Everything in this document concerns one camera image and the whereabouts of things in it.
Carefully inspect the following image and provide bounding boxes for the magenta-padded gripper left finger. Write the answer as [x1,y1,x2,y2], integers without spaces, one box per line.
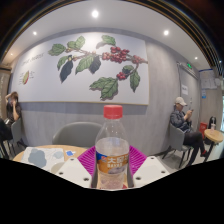
[54,145,99,190]

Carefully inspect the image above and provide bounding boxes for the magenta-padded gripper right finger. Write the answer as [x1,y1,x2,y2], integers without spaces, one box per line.
[125,145,171,189]

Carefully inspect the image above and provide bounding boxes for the clear red-capped water bottle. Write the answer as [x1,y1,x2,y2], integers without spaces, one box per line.
[94,104,130,190]

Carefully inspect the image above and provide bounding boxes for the white paper mat grey print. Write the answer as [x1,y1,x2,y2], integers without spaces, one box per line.
[20,146,65,173]

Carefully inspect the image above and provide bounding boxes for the grey upholstered chair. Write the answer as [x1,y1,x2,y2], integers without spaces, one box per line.
[52,121,104,149]

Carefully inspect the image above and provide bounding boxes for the grey chair with black legs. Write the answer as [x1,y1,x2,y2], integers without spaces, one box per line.
[162,123,193,169]
[8,118,29,158]

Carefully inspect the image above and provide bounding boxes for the person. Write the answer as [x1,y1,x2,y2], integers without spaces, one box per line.
[169,96,208,167]
[0,91,23,159]

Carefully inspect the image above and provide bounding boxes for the red box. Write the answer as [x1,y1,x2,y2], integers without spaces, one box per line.
[198,121,208,139]

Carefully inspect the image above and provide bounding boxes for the small round wooden table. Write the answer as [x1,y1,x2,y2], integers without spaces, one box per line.
[201,128,224,163]

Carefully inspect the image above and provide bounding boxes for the white notice board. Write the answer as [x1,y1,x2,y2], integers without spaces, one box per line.
[199,68,218,90]

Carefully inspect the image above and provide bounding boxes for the round ceiling lights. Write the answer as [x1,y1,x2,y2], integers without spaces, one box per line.
[31,9,199,61]

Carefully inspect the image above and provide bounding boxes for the white paper wall notice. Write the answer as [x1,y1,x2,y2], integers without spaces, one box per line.
[180,83,189,96]

